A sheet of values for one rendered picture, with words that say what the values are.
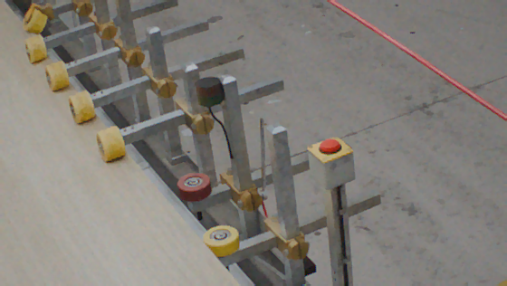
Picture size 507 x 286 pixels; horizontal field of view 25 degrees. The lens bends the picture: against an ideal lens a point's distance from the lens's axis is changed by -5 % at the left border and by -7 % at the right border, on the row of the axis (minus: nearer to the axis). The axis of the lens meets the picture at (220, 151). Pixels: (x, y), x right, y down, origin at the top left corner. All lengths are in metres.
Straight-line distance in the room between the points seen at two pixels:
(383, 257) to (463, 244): 0.30
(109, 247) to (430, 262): 1.59
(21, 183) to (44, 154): 0.15
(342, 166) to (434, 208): 2.00
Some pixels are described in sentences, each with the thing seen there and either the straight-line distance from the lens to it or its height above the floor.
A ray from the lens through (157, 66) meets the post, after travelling 3.29.
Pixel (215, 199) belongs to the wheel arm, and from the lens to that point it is 2.97.
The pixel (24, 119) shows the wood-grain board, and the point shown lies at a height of 0.90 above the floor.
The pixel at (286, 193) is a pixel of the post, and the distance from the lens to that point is 2.68.
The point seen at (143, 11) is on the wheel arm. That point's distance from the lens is 3.83.
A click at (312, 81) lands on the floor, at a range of 5.28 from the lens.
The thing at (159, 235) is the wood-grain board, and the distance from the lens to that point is 2.77.
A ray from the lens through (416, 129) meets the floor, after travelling 4.84.
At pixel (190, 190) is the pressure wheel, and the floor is 0.91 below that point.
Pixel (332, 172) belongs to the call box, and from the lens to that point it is 2.36.
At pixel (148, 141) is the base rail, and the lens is 3.57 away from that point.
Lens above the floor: 2.43
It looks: 30 degrees down
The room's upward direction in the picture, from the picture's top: 9 degrees counter-clockwise
